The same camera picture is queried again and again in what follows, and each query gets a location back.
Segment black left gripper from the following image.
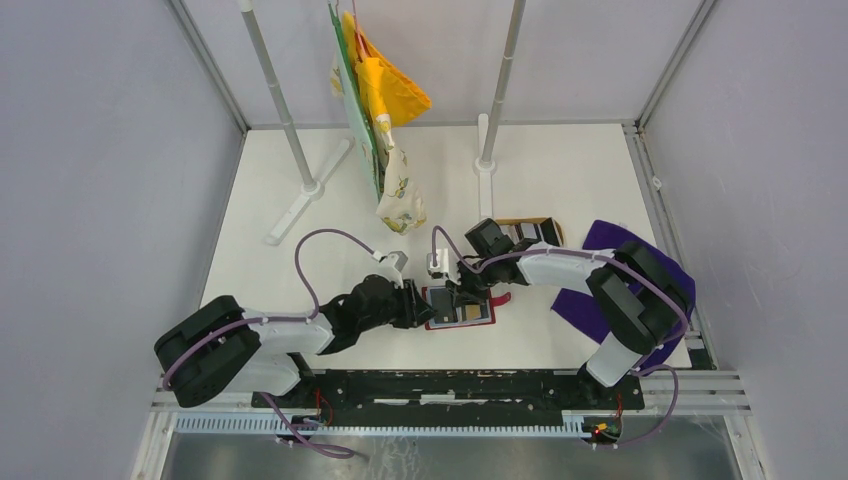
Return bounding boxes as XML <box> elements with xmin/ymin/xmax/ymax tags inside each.
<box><xmin>358</xmin><ymin>278</ymin><xmax>438</xmax><ymax>332</ymax></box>

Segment tan oval card tray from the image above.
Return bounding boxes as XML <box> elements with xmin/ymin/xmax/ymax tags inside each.
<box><xmin>496</xmin><ymin>217</ymin><xmax>565</xmax><ymax>247</ymax></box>

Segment yellow cloth hanging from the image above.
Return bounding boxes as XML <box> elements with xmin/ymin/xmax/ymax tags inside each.
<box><xmin>341</xmin><ymin>12</ymin><xmax>432</xmax><ymax>133</ymax></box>

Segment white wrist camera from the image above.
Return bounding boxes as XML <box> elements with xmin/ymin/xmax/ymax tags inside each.
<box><xmin>372</xmin><ymin>250</ymin><xmax>408</xmax><ymax>287</ymax></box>
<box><xmin>426</xmin><ymin>248</ymin><xmax>455</xmax><ymax>280</ymax></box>

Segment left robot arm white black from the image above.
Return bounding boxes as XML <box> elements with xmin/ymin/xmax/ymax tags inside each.
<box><xmin>154</xmin><ymin>274</ymin><xmax>435</xmax><ymax>408</ymax></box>

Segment left grey stand pole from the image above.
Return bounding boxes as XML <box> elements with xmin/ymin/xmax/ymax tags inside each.
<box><xmin>238</xmin><ymin>0</ymin><xmax>352</xmax><ymax>246</ymax></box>

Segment right grey stand pole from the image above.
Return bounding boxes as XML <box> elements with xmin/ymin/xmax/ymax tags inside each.
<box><xmin>474</xmin><ymin>0</ymin><xmax>527</xmax><ymax>220</ymax></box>

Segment white toothed cable rail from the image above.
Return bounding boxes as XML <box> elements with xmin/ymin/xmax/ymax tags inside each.
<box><xmin>174</xmin><ymin>413</ymin><xmax>590</xmax><ymax>440</ymax></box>

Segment red leather card holder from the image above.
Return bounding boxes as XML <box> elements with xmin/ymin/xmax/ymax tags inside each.
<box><xmin>422</xmin><ymin>287</ymin><xmax>512</xmax><ymax>331</ymax></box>

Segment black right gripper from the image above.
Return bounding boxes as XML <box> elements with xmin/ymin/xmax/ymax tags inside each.
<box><xmin>446</xmin><ymin>256</ymin><xmax>500</xmax><ymax>307</ymax></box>

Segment stack of cards in tray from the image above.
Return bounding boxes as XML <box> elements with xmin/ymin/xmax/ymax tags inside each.
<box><xmin>502</xmin><ymin>222</ymin><xmax>562</xmax><ymax>247</ymax></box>

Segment thin card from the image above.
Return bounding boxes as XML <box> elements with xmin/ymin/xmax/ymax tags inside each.
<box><xmin>427</xmin><ymin>288</ymin><xmax>458</xmax><ymax>329</ymax></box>

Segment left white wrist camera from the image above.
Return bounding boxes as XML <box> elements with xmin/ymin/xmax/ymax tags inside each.
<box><xmin>372</xmin><ymin>250</ymin><xmax>408</xmax><ymax>287</ymax></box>

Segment purple cloth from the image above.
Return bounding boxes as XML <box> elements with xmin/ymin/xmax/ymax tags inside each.
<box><xmin>551</xmin><ymin>219</ymin><xmax>698</xmax><ymax>370</ymax></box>

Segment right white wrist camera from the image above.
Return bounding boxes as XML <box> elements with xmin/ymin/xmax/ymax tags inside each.
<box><xmin>426</xmin><ymin>248</ymin><xmax>455</xmax><ymax>280</ymax></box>

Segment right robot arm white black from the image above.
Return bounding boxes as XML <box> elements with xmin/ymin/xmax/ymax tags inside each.
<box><xmin>427</xmin><ymin>218</ymin><xmax>695</xmax><ymax>408</ymax></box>

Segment cream patterned fabric bag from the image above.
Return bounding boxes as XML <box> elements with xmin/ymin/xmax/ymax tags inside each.
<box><xmin>330</xmin><ymin>69</ymin><xmax>427</xmax><ymax>235</ymax></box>

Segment grey stand pole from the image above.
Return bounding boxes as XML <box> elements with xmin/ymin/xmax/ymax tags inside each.
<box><xmin>238</xmin><ymin>0</ymin><xmax>352</xmax><ymax>246</ymax></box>
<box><xmin>474</xmin><ymin>0</ymin><xmax>527</xmax><ymax>220</ymax></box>

